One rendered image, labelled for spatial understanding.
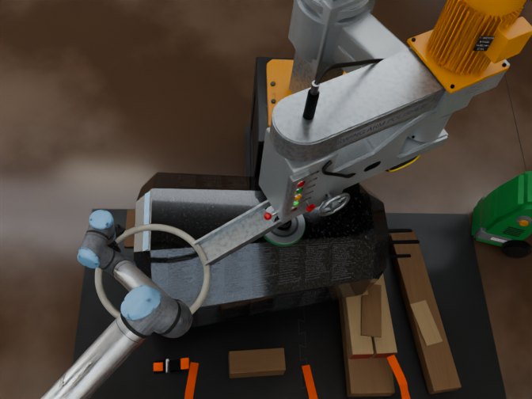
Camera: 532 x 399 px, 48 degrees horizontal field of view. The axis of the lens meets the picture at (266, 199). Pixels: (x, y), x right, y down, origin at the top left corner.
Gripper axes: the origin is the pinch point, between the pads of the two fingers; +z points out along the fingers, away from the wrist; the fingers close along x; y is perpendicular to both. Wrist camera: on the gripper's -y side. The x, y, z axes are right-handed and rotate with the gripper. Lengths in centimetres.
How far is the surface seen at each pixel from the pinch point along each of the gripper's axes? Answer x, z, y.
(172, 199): 4.4, 2.7, -39.0
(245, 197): 32, 1, -60
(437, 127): 92, -58, -106
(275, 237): 56, -3, -49
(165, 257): 19.0, 6.3, -14.2
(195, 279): 34.5, 13.9, -16.1
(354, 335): 114, 56, -54
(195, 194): 11.2, 2.0, -47.6
